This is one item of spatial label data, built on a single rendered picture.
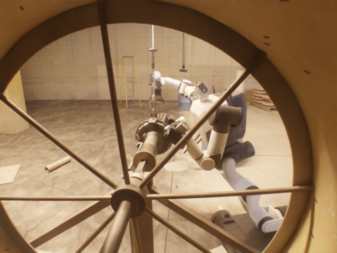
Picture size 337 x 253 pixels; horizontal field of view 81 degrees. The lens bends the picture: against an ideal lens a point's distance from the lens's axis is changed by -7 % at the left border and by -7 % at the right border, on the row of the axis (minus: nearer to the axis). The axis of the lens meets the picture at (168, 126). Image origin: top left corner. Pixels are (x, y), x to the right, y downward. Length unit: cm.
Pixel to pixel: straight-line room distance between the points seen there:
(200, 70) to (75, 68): 547
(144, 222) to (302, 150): 92
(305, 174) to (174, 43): 852
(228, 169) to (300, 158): 56
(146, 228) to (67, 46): 966
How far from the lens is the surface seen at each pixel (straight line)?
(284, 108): 89
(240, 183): 158
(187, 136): 80
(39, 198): 116
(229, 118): 110
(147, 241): 144
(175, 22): 80
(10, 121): 578
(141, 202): 92
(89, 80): 1008
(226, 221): 199
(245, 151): 146
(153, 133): 159
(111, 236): 77
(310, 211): 111
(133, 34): 947
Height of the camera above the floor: 147
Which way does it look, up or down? 16 degrees down
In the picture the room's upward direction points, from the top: straight up
